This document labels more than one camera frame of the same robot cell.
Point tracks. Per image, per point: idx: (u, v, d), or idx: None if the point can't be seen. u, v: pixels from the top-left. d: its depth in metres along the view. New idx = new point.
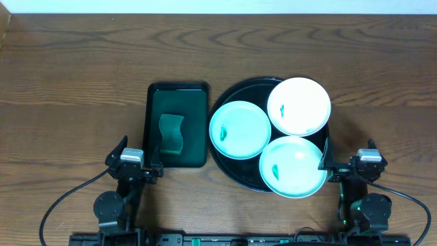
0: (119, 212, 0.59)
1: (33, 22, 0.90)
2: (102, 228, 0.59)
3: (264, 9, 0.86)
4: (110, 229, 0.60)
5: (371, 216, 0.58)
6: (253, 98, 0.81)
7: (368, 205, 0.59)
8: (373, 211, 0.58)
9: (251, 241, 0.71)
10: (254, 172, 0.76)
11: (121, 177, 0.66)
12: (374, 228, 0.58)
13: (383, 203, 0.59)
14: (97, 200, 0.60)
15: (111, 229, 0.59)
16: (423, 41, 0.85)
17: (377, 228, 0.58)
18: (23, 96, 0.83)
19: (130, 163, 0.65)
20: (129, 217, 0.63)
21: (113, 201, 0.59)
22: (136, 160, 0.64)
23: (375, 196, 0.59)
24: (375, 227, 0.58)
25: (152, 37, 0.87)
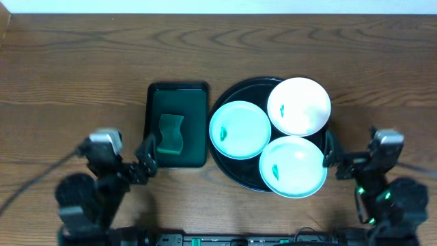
0: (84, 199, 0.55)
1: (33, 21, 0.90)
2: (64, 220, 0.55)
3: (264, 9, 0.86)
4: (74, 224, 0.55)
5: (405, 203, 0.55)
6: (254, 98, 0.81)
7: (400, 191, 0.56)
8: (406, 197, 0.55)
9: (252, 242, 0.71)
10: (254, 171, 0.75)
11: (100, 165, 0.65)
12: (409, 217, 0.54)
13: (417, 188, 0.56)
14: (62, 184, 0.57)
15: (74, 223, 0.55)
16: (423, 41, 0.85)
17: (414, 217, 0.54)
18: (23, 96, 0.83)
19: (100, 144, 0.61)
20: (98, 208, 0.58)
21: (79, 186, 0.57)
22: (106, 140, 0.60)
23: (407, 181, 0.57)
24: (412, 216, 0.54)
25: (152, 37, 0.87)
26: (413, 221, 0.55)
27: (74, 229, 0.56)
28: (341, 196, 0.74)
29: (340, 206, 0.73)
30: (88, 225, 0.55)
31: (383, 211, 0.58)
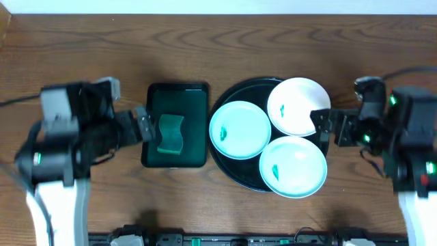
0: (78, 87, 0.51)
1: (33, 22, 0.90)
2: (47, 98, 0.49)
3: (264, 9, 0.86)
4: (54, 106, 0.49)
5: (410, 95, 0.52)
6: (254, 98, 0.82)
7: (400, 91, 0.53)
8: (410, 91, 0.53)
9: (252, 241, 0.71)
10: (253, 171, 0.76)
11: None
12: (418, 112, 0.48)
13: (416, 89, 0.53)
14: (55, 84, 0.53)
15: (55, 106, 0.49)
16: (423, 41, 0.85)
17: (422, 111, 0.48)
18: (23, 96, 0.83)
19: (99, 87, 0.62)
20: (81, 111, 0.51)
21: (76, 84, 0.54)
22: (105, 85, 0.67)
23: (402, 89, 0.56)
24: (421, 108, 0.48)
25: (152, 38, 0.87)
26: (423, 121, 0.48)
27: (51, 119, 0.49)
28: (341, 196, 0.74)
29: (340, 206, 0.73)
30: (68, 117, 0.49)
31: (392, 129, 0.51)
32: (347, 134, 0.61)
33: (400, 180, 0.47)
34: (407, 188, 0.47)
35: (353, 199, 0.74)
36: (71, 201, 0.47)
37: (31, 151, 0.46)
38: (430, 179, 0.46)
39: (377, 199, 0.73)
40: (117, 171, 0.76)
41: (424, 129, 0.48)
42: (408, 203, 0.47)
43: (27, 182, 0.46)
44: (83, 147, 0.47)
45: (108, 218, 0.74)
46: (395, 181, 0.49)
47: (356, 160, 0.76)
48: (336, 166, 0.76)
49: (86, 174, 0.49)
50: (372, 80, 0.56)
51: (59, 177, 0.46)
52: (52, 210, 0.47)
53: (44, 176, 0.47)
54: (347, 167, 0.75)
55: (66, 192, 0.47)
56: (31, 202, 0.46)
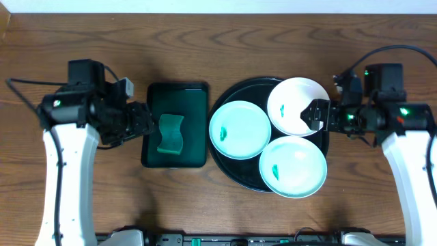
0: (102, 64, 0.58)
1: (32, 21, 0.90)
2: (72, 64, 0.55)
3: (264, 8, 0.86)
4: (76, 74, 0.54)
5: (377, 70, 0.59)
6: (254, 98, 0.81)
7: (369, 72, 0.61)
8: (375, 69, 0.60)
9: (252, 242, 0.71)
10: (253, 172, 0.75)
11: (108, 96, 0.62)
12: (388, 72, 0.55)
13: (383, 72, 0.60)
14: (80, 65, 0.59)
15: (77, 74, 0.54)
16: (423, 41, 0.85)
17: (392, 73, 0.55)
18: (23, 96, 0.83)
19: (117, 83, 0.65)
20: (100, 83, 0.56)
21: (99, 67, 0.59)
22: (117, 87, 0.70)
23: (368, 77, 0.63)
24: (390, 70, 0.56)
25: (152, 37, 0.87)
26: (394, 81, 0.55)
27: (72, 84, 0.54)
28: (341, 196, 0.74)
29: (340, 206, 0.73)
30: (88, 80, 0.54)
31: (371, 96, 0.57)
32: (332, 118, 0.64)
33: (383, 126, 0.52)
34: (389, 130, 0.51)
35: (353, 199, 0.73)
36: (80, 143, 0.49)
37: (52, 98, 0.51)
38: (408, 120, 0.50)
39: (377, 199, 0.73)
40: (117, 171, 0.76)
41: (396, 89, 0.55)
42: (390, 147, 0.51)
43: (44, 124, 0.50)
44: (96, 102, 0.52)
45: (108, 218, 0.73)
46: (379, 130, 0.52)
47: (356, 160, 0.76)
48: (336, 166, 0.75)
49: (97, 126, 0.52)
50: (354, 65, 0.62)
51: (74, 123, 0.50)
52: (64, 145, 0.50)
53: (61, 123, 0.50)
54: (347, 167, 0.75)
55: (78, 134, 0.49)
56: (48, 137, 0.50)
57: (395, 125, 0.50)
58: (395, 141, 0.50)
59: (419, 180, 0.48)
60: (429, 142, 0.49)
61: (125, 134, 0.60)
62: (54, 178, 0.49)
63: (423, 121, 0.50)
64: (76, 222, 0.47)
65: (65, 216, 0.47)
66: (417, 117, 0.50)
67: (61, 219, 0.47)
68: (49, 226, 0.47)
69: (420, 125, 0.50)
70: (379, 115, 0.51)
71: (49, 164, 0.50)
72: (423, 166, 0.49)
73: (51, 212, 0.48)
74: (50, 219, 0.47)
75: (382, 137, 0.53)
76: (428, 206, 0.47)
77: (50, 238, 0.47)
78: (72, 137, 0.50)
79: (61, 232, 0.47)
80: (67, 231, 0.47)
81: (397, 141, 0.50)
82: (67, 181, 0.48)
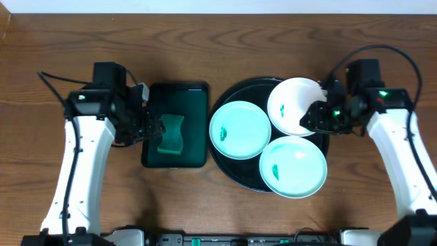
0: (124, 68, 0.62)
1: (32, 21, 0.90)
2: (98, 65, 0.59)
3: (264, 9, 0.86)
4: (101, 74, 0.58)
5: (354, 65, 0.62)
6: (254, 98, 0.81)
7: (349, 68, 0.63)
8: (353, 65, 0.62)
9: (252, 242, 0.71)
10: (254, 172, 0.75)
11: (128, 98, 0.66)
12: (366, 66, 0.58)
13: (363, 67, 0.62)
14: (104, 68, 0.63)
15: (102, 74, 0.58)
16: (423, 41, 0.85)
17: (369, 65, 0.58)
18: (23, 96, 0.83)
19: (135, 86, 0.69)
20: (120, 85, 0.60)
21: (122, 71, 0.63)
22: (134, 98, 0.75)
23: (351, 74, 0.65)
24: (367, 64, 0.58)
25: (152, 37, 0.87)
26: (371, 73, 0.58)
27: (95, 83, 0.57)
28: (341, 196, 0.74)
29: (340, 206, 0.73)
30: (110, 80, 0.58)
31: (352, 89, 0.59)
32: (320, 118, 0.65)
33: (364, 111, 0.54)
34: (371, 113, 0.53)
35: (353, 199, 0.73)
36: (97, 132, 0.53)
37: (78, 91, 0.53)
38: (387, 102, 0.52)
39: (377, 199, 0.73)
40: (117, 171, 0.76)
41: (375, 80, 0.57)
42: (373, 126, 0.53)
43: (67, 113, 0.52)
44: (117, 102, 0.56)
45: (107, 219, 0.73)
46: (362, 115, 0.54)
47: (356, 160, 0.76)
48: (336, 166, 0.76)
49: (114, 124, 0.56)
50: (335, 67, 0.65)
51: (95, 115, 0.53)
52: (83, 134, 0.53)
53: (83, 115, 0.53)
54: (347, 168, 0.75)
55: (95, 125, 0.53)
56: (69, 126, 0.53)
57: (375, 106, 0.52)
58: (377, 120, 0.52)
59: (403, 149, 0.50)
60: (409, 116, 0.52)
61: (138, 134, 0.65)
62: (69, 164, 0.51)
63: (401, 102, 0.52)
64: (85, 204, 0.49)
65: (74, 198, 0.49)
66: (395, 98, 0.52)
67: (70, 200, 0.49)
68: (57, 206, 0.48)
69: (399, 105, 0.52)
70: (361, 100, 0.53)
71: (67, 150, 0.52)
72: (404, 138, 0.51)
73: (61, 193, 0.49)
74: (61, 200, 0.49)
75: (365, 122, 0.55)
76: (413, 173, 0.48)
77: (58, 217, 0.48)
78: (91, 126, 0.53)
79: (69, 212, 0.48)
80: (74, 211, 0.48)
81: (380, 119, 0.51)
82: (80, 167, 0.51)
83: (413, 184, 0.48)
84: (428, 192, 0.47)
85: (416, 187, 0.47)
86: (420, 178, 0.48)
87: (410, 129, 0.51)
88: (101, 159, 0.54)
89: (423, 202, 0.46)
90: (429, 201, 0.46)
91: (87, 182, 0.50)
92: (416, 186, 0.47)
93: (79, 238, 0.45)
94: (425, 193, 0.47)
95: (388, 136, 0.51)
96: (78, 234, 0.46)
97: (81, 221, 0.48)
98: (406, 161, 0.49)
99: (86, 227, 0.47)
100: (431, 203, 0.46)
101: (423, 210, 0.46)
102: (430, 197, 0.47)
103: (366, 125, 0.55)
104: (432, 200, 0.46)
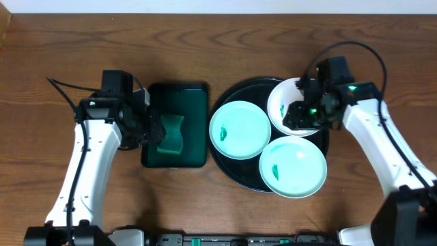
0: (131, 76, 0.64)
1: (32, 21, 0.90)
2: (107, 74, 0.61)
3: (264, 9, 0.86)
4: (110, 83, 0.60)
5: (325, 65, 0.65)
6: (254, 98, 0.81)
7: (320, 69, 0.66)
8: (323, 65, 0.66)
9: (252, 242, 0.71)
10: (254, 172, 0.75)
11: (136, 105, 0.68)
12: (334, 65, 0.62)
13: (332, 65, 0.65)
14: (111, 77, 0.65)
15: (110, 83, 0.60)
16: (423, 41, 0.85)
17: (337, 65, 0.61)
18: (23, 96, 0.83)
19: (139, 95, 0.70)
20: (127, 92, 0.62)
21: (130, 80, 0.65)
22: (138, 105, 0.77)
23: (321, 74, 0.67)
24: (335, 63, 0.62)
25: (152, 37, 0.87)
26: (341, 71, 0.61)
27: (105, 91, 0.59)
28: (341, 196, 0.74)
29: (340, 206, 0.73)
30: (119, 89, 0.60)
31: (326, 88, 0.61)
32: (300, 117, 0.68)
33: (338, 107, 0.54)
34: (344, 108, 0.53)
35: (352, 199, 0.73)
36: (106, 134, 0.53)
37: (87, 99, 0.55)
38: (357, 93, 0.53)
39: (377, 199, 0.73)
40: (117, 171, 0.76)
41: (344, 76, 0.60)
42: (348, 119, 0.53)
43: (78, 116, 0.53)
44: (125, 108, 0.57)
45: (107, 219, 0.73)
46: (335, 111, 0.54)
47: (356, 160, 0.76)
48: (336, 166, 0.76)
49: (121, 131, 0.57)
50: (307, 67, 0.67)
51: (103, 119, 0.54)
52: (92, 134, 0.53)
53: (93, 119, 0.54)
54: (347, 167, 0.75)
55: (104, 128, 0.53)
56: (79, 128, 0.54)
57: (346, 101, 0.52)
58: (349, 113, 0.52)
59: (377, 134, 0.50)
60: (379, 104, 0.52)
61: (143, 138, 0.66)
62: (76, 162, 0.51)
63: (371, 92, 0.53)
64: (89, 199, 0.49)
65: (78, 195, 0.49)
66: (365, 90, 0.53)
67: (76, 195, 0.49)
68: (63, 201, 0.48)
69: (368, 97, 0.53)
70: (332, 97, 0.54)
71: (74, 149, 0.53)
72: (377, 124, 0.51)
73: (67, 188, 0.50)
74: (66, 195, 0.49)
75: (341, 119, 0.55)
76: (391, 154, 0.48)
77: (62, 210, 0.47)
78: (100, 128, 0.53)
79: (74, 206, 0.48)
80: (79, 205, 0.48)
81: (353, 111, 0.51)
82: (87, 165, 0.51)
83: (392, 165, 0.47)
84: (407, 169, 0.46)
85: (395, 166, 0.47)
86: (399, 157, 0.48)
87: (382, 114, 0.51)
88: (107, 160, 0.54)
89: (405, 179, 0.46)
90: (410, 177, 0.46)
91: (92, 181, 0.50)
92: (395, 165, 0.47)
93: (83, 230, 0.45)
94: (404, 171, 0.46)
95: (362, 124, 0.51)
96: (81, 227, 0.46)
97: (85, 214, 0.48)
98: (382, 145, 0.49)
99: (89, 220, 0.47)
100: (412, 179, 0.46)
101: (406, 186, 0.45)
102: (410, 173, 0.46)
103: (341, 119, 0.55)
104: (413, 176, 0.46)
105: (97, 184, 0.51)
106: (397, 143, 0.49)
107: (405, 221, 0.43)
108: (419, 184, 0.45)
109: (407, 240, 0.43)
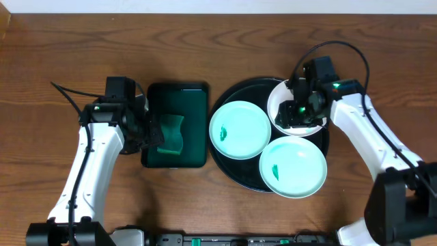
0: (133, 81, 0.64)
1: (32, 21, 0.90)
2: (110, 79, 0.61)
3: (264, 9, 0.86)
4: (113, 87, 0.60)
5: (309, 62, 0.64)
6: (254, 98, 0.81)
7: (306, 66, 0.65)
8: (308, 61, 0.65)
9: (252, 242, 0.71)
10: (254, 172, 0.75)
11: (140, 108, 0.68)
12: (319, 63, 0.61)
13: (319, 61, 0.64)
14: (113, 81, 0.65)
15: (114, 87, 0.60)
16: (423, 41, 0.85)
17: (322, 63, 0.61)
18: (23, 96, 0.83)
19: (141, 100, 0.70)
20: (129, 97, 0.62)
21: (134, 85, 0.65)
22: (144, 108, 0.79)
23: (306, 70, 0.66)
24: (320, 61, 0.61)
25: (152, 37, 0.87)
26: (326, 70, 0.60)
27: (108, 96, 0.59)
28: (341, 197, 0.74)
29: (340, 206, 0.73)
30: (123, 94, 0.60)
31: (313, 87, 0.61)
32: (291, 115, 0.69)
33: (324, 105, 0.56)
34: (330, 103, 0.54)
35: (352, 199, 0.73)
36: (109, 136, 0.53)
37: (92, 104, 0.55)
38: (341, 90, 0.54)
39: None
40: (117, 171, 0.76)
41: (329, 75, 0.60)
42: (335, 114, 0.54)
43: (83, 119, 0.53)
44: (128, 113, 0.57)
45: (107, 219, 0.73)
46: (322, 108, 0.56)
47: (356, 160, 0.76)
48: (336, 166, 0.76)
49: (124, 135, 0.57)
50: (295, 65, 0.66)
51: (107, 123, 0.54)
52: (95, 136, 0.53)
53: (97, 121, 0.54)
54: (347, 167, 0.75)
55: (106, 130, 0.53)
56: (83, 132, 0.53)
57: (331, 97, 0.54)
58: (335, 107, 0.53)
59: (363, 123, 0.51)
60: (362, 97, 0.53)
61: (143, 142, 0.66)
62: (79, 161, 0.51)
63: (354, 88, 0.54)
64: (91, 197, 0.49)
65: (82, 192, 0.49)
66: (348, 87, 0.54)
67: (78, 193, 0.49)
68: (65, 198, 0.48)
69: (352, 92, 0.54)
70: (318, 95, 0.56)
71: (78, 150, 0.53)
72: (362, 114, 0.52)
73: (70, 185, 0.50)
74: (69, 192, 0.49)
75: (328, 115, 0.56)
76: (376, 139, 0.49)
77: (65, 207, 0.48)
78: (103, 130, 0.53)
79: (76, 203, 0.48)
80: (81, 202, 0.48)
81: (339, 106, 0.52)
82: (91, 165, 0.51)
83: (378, 149, 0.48)
84: (392, 152, 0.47)
85: (382, 150, 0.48)
86: (384, 142, 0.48)
87: (365, 104, 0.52)
88: (109, 160, 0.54)
89: (391, 161, 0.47)
90: (396, 159, 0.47)
91: (95, 180, 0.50)
92: (381, 149, 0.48)
93: (85, 225, 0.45)
94: (389, 154, 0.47)
95: (347, 115, 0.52)
96: (83, 223, 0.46)
97: (87, 211, 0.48)
98: (367, 131, 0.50)
99: (90, 216, 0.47)
100: (398, 161, 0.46)
101: (392, 168, 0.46)
102: (396, 156, 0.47)
103: (330, 115, 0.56)
104: (398, 158, 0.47)
105: (100, 183, 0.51)
106: (382, 128, 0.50)
107: (393, 204, 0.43)
108: (405, 165, 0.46)
109: (398, 222, 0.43)
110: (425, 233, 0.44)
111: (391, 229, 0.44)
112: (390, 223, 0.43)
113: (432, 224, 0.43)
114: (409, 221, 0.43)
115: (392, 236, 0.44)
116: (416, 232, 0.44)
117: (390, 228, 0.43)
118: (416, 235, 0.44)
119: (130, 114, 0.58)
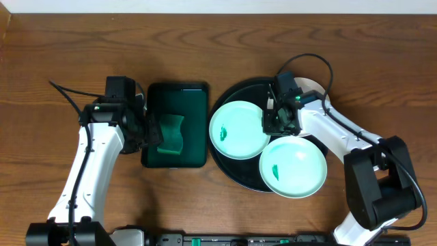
0: (134, 80, 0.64)
1: (31, 21, 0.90)
2: (110, 79, 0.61)
3: (264, 8, 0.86)
4: (114, 87, 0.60)
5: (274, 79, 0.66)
6: (254, 98, 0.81)
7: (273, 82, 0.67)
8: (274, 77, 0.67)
9: (252, 242, 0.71)
10: (253, 172, 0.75)
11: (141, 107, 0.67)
12: (282, 79, 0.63)
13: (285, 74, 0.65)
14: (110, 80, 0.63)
15: (115, 87, 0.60)
16: (423, 40, 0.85)
17: (286, 80, 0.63)
18: (23, 96, 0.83)
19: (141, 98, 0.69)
20: (129, 98, 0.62)
21: (134, 85, 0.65)
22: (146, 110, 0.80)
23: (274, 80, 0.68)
24: (283, 76, 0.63)
25: (152, 37, 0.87)
26: (290, 85, 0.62)
27: (108, 97, 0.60)
28: (341, 196, 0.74)
29: (340, 206, 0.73)
30: (123, 94, 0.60)
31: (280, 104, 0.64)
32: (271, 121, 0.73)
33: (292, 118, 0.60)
34: (295, 113, 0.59)
35: None
36: (110, 136, 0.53)
37: (92, 104, 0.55)
38: (302, 101, 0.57)
39: None
40: (117, 171, 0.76)
41: (293, 90, 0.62)
42: (303, 123, 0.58)
43: (83, 119, 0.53)
44: (128, 113, 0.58)
45: (107, 219, 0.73)
46: (292, 121, 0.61)
47: None
48: (335, 166, 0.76)
49: (125, 135, 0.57)
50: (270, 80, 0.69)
51: (107, 123, 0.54)
52: (95, 135, 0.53)
53: (98, 122, 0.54)
54: None
55: (106, 130, 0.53)
56: (83, 132, 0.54)
57: (295, 108, 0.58)
58: (301, 115, 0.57)
59: (326, 120, 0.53)
60: (322, 100, 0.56)
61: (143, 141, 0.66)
62: (79, 161, 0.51)
63: (315, 98, 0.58)
64: (91, 197, 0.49)
65: (81, 191, 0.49)
66: (309, 96, 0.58)
67: (78, 192, 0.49)
68: (65, 198, 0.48)
69: (312, 100, 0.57)
70: (285, 110, 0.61)
71: (78, 151, 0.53)
72: (323, 113, 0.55)
73: (70, 186, 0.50)
74: (69, 193, 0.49)
75: (298, 126, 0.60)
76: (339, 130, 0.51)
77: (65, 207, 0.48)
78: (104, 130, 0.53)
79: (76, 203, 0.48)
80: (81, 202, 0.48)
81: (302, 114, 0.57)
82: (91, 165, 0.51)
83: (342, 137, 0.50)
84: (354, 137, 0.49)
85: (345, 137, 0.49)
86: (345, 130, 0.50)
87: (324, 105, 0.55)
88: (110, 160, 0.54)
89: (354, 144, 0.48)
90: (358, 142, 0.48)
91: (95, 179, 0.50)
92: (344, 137, 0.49)
93: (85, 225, 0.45)
94: (351, 139, 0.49)
95: (311, 118, 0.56)
96: (83, 222, 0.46)
97: (87, 211, 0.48)
98: (330, 126, 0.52)
99: (91, 216, 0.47)
100: (360, 143, 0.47)
101: (356, 149, 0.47)
102: (358, 139, 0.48)
103: (299, 125, 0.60)
104: (360, 141, 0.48)
105: (100, 182, 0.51)
106: (343, 121, 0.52)
107: (365, 182, 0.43)
108: (367, 143, 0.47)
109: (375, 199, 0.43)
110: (405, 210, 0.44)
111: (371, 209, 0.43)
112: (369, 201, 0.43)
113: (408, 199, 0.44)
114: (386, 199, 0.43)
115: (375, 216, 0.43)
116: (396, 210, 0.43)
117: (371, 208, 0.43)
118: (397, 214, 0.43)
119: (129, 113, 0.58)
